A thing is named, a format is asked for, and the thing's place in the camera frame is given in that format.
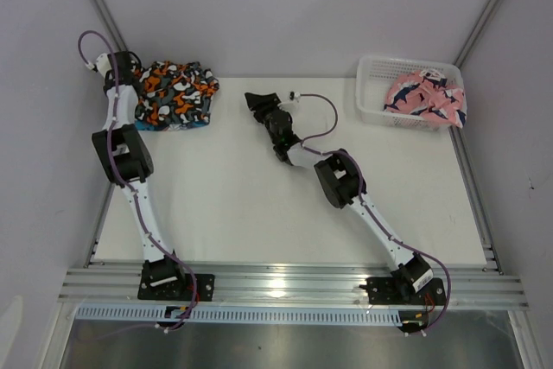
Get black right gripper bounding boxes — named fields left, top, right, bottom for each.
left=245, top=92, right=284, bottom=129

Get orange camouflage shorts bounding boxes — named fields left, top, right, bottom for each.
left=135, top=60, right=219, bottom=125

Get blue orange patterned shorts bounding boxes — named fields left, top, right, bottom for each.
left=134, top=120, right=209, bottom=132

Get pink white patterned shorts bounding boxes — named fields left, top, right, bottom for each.
left=383, top=68, right=467, bottom=128

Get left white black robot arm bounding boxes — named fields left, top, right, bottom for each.
left=92, top=51, right=188, bottom=300

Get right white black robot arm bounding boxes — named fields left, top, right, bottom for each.
left=245, top=92, right=434, bottom=303

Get white perforated plastic basket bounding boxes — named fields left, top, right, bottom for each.
left=355, top=54, right=464, bottom=130

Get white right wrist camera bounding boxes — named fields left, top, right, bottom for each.
left=278, top=92, right=302, bottom=111

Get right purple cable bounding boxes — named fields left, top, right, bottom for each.
left=297, top=92, right=451, bottom=335

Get purple cable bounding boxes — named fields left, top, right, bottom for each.
left=297, top=92, right=451, bottom=335
left=76, top=30, right=200, bottom=340

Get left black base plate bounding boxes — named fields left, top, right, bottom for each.
left=137, top=274, right=215, bottom=302

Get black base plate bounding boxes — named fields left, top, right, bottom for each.
left=137, top=274, right=215, bottom=302
left=359, top=277, right=447, bottom=306

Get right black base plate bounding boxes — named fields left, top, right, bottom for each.
left=359, top=277, right=447, bottom=306

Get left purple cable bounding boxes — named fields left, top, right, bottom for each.
left=76, top=30, right=200, bottom=340

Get aluminium front rail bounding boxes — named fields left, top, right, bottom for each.
left=58, top=262, right=529, bottom=310

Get white slotted cable duct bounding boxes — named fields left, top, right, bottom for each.
left=75, top=303, right=402, bottom=327

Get right aluminium frame post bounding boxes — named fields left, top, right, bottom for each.
left=454, top=0, right=505, bottom=69

